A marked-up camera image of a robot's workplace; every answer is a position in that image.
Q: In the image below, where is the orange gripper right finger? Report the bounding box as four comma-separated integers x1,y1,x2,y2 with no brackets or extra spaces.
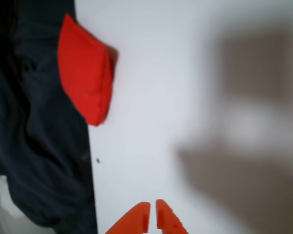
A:
156,199,189,234

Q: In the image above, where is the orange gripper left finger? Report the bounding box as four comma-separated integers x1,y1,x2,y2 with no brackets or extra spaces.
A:
105,201,151,234

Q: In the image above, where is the red bean bag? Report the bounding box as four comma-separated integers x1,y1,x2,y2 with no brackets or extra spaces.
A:
57,12,119,127

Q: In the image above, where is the person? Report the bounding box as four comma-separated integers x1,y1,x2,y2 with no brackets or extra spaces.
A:
0,0,98,234

